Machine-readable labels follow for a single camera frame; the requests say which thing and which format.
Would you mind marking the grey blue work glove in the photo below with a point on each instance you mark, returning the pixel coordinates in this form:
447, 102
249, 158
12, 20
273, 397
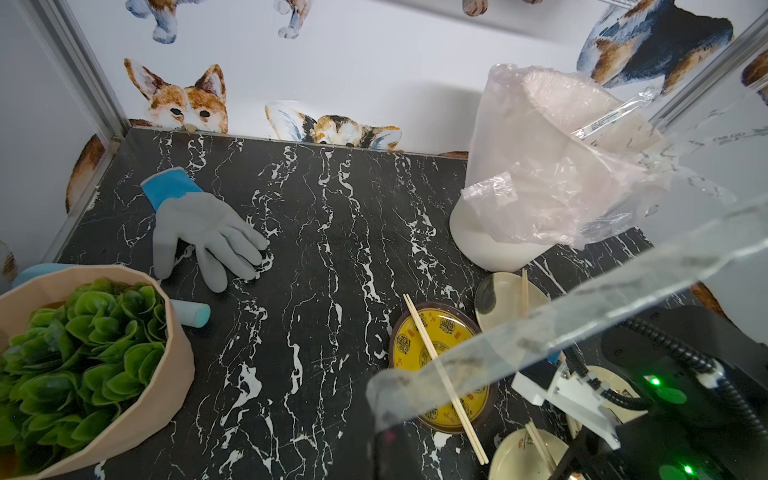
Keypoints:
223, 242

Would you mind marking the brown pot green plant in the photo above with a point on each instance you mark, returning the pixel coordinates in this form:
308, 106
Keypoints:
93, 362

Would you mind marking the cream plate front right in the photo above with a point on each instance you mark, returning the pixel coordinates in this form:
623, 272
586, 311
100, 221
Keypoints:
619, 386

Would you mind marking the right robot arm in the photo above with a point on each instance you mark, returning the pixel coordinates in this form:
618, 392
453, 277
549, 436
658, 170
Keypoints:
704, 383

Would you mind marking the pink trash bin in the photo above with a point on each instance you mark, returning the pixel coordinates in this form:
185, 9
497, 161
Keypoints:
540, 180

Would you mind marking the cream plate back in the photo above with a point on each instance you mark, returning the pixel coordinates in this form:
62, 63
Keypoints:
499, 299

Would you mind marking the cream plate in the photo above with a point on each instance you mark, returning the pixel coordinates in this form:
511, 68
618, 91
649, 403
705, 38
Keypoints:
517, 458
499, 299
619, 386

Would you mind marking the bare wooden chopsticks pair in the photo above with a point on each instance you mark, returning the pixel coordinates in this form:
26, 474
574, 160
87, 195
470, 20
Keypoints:
455, 400

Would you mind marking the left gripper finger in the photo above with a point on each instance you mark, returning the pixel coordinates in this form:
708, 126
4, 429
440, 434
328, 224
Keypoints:
394, 456

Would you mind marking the cream plate front left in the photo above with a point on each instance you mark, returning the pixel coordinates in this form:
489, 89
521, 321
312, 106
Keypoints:
517, 458

